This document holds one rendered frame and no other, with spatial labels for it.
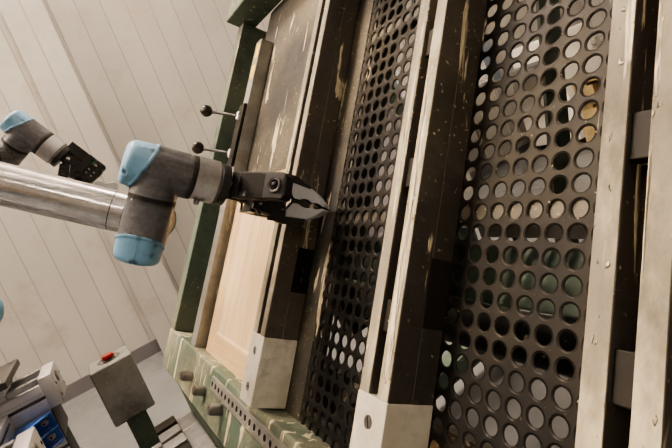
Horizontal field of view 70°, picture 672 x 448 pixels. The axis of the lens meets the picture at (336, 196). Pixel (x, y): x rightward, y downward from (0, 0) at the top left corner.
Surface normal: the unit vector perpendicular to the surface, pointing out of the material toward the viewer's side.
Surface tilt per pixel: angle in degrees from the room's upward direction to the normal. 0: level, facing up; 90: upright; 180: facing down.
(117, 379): 90
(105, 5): 90
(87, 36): 90
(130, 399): 90
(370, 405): 54
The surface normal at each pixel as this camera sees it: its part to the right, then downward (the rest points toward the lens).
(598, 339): -0.85, -0.23
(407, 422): 0.50, -0.06
